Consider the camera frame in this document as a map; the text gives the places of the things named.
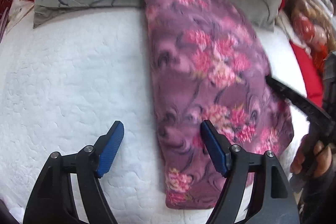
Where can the bagged stuffed toys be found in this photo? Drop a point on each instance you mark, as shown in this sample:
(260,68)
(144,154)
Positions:
(312,23)

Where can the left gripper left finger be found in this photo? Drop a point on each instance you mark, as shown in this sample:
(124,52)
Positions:
(52,199)

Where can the person's right hand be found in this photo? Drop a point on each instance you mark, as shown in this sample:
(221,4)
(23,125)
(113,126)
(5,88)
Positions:
(323,157)

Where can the red blanket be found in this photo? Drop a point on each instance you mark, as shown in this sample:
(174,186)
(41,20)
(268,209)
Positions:
(312,80)

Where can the pink floral fleece garment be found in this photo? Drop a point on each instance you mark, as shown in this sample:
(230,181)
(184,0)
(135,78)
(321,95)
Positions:
(207,63)

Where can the white quilted mattress cover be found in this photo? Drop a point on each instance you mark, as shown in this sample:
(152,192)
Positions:
(65,83)

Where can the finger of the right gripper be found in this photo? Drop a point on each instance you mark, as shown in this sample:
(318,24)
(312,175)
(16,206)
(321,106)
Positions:
(288,94)

